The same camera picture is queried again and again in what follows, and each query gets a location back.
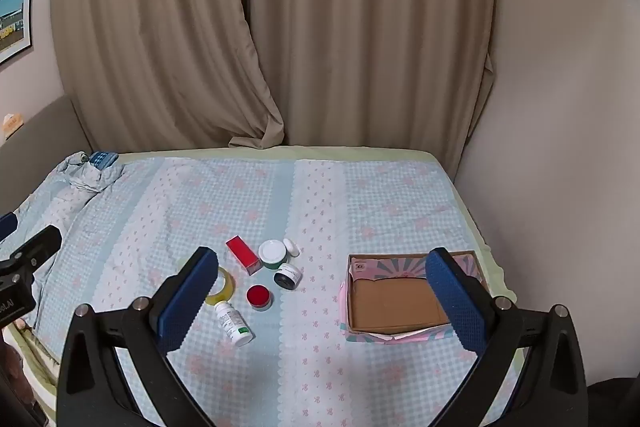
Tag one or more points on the dark jar with white label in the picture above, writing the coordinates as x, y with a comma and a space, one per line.
286, 279

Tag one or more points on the blue patterned cloth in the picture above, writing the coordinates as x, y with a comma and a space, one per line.
103, 159

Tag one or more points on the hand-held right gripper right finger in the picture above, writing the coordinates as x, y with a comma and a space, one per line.
455, 302

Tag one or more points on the framed wall picture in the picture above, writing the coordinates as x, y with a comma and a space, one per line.
14, 19

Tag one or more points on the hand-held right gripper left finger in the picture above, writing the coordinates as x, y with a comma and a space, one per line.
187, 297

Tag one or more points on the cardboard box with pink print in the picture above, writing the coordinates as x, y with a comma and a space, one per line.
395, 302

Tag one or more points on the beige curtain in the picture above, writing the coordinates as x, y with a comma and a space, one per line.
370, 32
150, 32

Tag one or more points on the crumpled light blue cloth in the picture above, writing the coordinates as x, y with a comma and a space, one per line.
82, 174

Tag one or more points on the pale green bed sheet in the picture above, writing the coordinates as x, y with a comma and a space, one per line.
350, 152

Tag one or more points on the red box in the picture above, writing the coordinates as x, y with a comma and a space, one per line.
242, 254

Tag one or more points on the jar with red lid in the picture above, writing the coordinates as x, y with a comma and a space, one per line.
258, 296

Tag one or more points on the pale green jar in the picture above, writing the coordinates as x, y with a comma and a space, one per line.
228, 289

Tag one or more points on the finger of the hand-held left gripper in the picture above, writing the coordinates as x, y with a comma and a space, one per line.
7, 225
40, 243

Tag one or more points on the white pill bottle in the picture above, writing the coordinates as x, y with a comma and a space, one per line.
232, 322

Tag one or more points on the beige sofa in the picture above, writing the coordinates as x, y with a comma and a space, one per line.
45, 127

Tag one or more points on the small white case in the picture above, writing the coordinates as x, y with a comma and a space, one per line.
291, 248

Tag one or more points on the small tissue box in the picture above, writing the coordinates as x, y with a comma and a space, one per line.
11, 122

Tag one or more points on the green jar with white lid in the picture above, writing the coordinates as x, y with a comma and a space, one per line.
272, 251

